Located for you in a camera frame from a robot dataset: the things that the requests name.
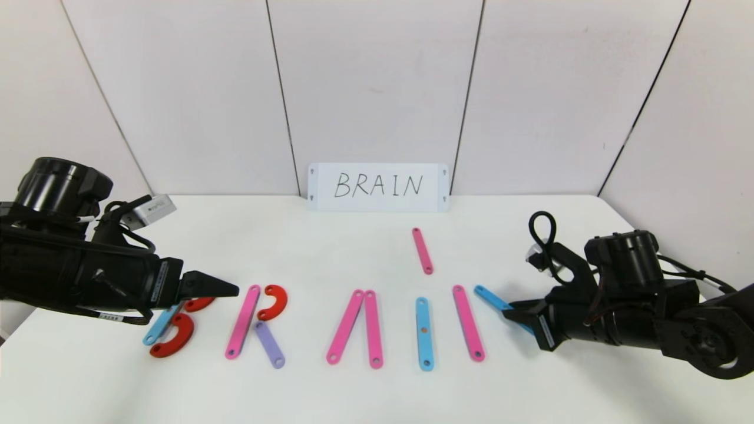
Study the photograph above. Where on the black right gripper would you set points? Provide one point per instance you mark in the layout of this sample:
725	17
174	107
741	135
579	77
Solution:
542	331

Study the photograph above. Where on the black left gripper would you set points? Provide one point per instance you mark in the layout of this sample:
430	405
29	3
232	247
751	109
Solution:
165	284

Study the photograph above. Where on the short blue bar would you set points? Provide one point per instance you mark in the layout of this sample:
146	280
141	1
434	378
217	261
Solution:
492	299

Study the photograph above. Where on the long pink bar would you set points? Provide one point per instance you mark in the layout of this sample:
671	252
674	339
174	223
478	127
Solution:
468	324
373	328
241	324
346	326

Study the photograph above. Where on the small red C piece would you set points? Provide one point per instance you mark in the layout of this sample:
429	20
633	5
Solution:
280	297

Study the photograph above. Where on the short purple bar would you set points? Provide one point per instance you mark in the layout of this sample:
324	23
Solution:
270	344

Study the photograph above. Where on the thin dark pink bar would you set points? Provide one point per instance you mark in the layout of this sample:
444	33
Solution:
422	250

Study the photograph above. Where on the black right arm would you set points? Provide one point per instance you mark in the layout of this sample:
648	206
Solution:
648	330

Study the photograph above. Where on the white BRAIN sign card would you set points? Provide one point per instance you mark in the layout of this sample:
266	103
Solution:
433	188

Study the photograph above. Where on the medium red C piece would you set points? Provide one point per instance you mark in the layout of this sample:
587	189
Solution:
200	304

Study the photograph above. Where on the large red C piece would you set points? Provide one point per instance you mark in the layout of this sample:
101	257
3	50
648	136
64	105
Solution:
187	338

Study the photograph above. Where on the long blue bar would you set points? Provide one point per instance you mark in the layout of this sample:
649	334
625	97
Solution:
158	327

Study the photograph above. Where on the blue bar with orange underside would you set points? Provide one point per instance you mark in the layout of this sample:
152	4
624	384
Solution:
424	318

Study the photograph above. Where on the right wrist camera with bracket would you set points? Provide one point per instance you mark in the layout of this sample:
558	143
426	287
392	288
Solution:
568	262

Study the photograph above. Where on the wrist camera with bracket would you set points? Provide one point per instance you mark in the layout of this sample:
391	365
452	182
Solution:
568	262
154	209

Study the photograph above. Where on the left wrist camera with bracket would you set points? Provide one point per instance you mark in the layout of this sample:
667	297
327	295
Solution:
154	209

